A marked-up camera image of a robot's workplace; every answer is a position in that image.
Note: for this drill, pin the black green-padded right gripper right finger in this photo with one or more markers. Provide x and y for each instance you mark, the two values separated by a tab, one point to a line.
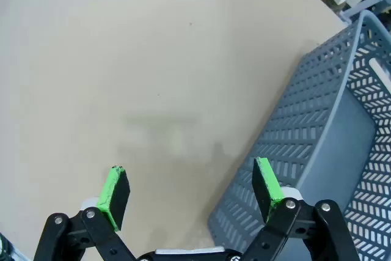
264	190

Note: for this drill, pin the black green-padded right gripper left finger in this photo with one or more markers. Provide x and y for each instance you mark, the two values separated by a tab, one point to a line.
114	200

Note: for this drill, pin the grey plastic lattice basket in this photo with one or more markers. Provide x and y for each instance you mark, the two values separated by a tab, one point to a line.
305	120

